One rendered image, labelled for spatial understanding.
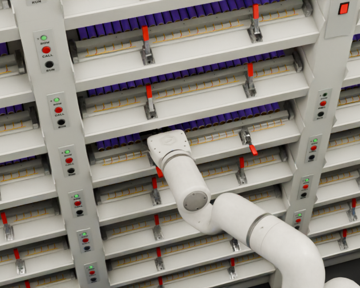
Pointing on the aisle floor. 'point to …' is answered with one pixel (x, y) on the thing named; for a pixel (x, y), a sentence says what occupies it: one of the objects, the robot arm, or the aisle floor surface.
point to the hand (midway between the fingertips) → (159, 130)
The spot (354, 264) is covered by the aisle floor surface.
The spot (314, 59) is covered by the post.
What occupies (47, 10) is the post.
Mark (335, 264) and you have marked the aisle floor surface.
